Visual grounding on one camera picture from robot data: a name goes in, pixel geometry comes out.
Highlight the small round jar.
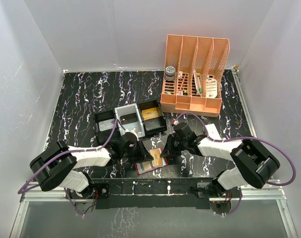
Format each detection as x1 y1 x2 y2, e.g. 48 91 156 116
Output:
164 66 176 81

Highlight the gold card in black box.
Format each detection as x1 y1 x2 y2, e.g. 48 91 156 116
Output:
141 107 160 120

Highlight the orange plastic file organizer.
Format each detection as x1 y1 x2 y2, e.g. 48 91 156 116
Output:
160 35 230 117

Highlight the black card in grey tray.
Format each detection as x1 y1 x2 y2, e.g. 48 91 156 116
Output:
120 113 138 125

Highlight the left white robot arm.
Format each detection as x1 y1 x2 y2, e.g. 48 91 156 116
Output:
30 130 153 197

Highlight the grey plastic tray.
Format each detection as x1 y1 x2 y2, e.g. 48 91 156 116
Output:
114 103 145 138

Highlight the black front mounting rail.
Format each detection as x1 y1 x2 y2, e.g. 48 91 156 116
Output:
94 178 216 210

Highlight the white small box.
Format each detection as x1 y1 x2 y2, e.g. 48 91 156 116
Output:
205 123 221 140

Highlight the red leather card holder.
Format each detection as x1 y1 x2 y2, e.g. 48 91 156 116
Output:
134 148 168 175

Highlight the black open tray box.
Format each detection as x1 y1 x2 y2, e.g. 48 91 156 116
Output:
138 99 167 137

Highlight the white label packet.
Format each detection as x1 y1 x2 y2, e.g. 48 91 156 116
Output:
205 77 218 98

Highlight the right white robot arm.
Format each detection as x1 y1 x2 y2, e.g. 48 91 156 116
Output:
161 122 280 196

